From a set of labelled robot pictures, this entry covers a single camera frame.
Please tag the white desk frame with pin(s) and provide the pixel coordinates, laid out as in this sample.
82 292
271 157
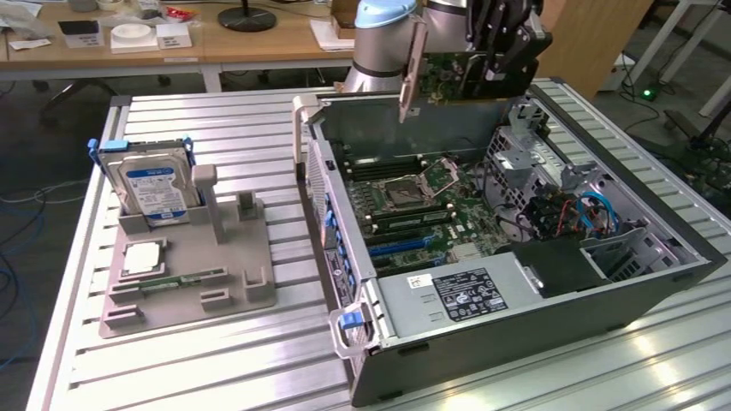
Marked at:
717 85

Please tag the perforated metal disk bay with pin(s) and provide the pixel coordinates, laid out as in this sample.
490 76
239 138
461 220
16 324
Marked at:
526 145

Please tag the blue case latch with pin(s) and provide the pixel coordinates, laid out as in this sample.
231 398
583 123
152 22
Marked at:
350 322

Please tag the wooden desk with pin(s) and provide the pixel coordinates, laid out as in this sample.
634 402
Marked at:
256 43

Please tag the green motherboard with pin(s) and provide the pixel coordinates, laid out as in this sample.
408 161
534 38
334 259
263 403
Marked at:
474 214

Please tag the black round lamp base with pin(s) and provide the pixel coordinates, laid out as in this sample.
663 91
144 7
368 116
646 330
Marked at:
246 20

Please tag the blue card clip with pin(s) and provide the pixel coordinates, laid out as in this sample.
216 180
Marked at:
342 262
350 281

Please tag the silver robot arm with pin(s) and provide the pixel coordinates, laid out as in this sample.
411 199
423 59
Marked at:
376 55

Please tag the black plastic shroud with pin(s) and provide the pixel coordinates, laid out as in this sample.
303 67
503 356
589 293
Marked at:
554 265

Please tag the red packet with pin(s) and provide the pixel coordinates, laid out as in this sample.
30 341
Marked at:
180 13

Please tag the cardboard box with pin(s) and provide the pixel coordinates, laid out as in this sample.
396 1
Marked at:
343 13

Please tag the metal socket cover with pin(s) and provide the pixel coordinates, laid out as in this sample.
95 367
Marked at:
439 171

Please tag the clear plastic bag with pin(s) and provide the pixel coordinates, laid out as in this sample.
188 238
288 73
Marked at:
23 21

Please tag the grey parts rack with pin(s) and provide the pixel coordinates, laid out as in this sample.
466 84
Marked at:
188 317

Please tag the silver power supply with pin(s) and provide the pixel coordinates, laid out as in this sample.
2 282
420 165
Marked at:
411 308

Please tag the CPU socket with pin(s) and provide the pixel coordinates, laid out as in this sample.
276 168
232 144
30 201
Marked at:
402 191

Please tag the blue expansion slot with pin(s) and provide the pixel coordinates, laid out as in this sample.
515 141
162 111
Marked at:
399 249

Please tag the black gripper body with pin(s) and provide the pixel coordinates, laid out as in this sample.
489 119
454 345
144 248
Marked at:
517 10

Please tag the dark RAM stick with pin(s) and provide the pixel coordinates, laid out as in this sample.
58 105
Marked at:
414 220

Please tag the stack of papers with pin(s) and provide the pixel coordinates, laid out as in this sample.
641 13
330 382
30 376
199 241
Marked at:
331 38

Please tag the hard disk with blue caddy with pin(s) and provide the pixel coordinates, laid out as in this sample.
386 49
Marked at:
151 188

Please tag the device with green light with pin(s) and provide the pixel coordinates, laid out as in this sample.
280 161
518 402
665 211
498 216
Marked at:
649 94

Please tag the green RAM stick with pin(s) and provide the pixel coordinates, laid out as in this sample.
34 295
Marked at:
171 282

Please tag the grey metal disk bay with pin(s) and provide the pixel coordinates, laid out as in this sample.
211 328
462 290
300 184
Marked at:
629 257

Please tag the green graphics card with bracket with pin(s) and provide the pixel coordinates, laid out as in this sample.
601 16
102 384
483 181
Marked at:
446 77

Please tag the white round holder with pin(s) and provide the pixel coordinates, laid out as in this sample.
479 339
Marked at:
134 38

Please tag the black RAM slot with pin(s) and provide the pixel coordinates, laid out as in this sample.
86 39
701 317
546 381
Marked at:
411 213
388 173
412 216
387 164
387 168
386 160
408 210

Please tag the open grey PC case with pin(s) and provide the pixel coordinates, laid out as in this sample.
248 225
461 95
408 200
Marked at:
514 342

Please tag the white paper label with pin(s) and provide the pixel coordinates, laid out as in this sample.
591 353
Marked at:
28 44

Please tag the black and white box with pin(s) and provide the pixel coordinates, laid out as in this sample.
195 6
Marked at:
83 38

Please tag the silver chipset heatsink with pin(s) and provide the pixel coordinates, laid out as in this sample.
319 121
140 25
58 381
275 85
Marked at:
466 253

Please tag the silver CPU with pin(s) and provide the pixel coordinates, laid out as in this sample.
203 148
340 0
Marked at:
143 257

